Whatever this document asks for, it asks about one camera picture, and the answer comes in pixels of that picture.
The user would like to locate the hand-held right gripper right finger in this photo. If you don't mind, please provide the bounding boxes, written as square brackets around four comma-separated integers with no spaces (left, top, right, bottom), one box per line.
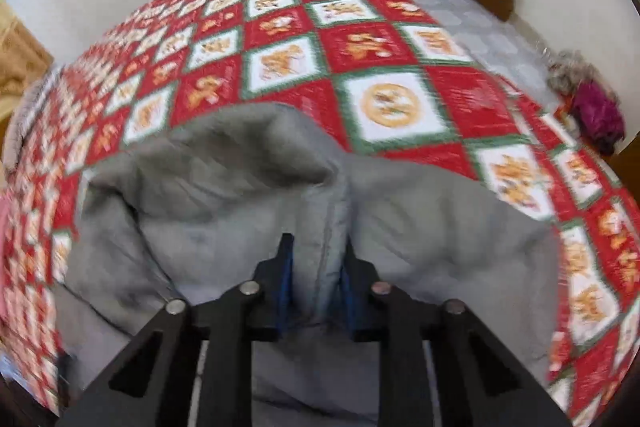
[340,239,572,427]

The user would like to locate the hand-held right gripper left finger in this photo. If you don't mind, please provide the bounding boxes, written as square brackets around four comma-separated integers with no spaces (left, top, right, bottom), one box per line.
[57,233,296,427]

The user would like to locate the striped pillow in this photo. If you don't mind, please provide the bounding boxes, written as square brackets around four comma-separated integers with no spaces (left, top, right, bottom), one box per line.
[2,69,63,170]

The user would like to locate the beige curtain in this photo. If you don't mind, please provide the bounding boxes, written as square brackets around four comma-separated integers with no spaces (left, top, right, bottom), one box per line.
[0,0,55,158]

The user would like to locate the magenta cloth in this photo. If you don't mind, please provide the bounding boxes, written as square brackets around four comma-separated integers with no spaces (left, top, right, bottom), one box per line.
[571,81,626,144]

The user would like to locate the grey down jacket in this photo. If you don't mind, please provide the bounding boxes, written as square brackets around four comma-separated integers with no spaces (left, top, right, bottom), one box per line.
[52,102,563,427]

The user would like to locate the grey furry cloth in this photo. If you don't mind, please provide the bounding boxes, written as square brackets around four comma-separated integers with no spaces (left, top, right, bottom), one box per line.
[546,49,602,96]

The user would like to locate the red checked printed blanket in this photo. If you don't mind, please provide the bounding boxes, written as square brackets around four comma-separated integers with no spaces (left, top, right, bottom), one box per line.
[0,0,640,427]

